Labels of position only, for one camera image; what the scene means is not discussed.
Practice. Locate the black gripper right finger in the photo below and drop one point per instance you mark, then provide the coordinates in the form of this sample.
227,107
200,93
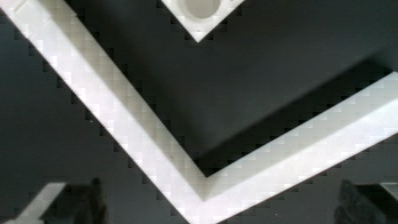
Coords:
366,203

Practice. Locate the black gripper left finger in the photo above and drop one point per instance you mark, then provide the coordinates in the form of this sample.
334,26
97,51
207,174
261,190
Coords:
65,204

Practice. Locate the white chair seat part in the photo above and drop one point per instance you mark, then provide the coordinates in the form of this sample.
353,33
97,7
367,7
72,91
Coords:
199,14

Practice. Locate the white U-shaped fence frame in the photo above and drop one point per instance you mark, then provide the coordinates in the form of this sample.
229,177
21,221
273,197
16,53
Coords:
207,197

